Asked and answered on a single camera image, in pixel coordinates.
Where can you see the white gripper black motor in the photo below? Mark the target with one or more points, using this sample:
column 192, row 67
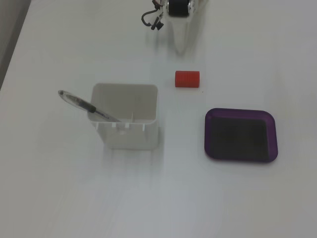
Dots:
column 180, row 8

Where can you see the red cube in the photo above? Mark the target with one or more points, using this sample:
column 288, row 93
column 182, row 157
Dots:
column 187, row 79

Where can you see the white plastic container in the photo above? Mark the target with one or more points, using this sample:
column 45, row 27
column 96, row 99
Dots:
column 128, row 135

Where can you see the purple tray black liner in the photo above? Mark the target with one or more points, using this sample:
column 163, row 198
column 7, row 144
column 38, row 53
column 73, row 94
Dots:
column 240, row 135

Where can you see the black ballpoint pen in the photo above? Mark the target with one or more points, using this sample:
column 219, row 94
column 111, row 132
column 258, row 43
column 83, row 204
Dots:
column 81, row 104

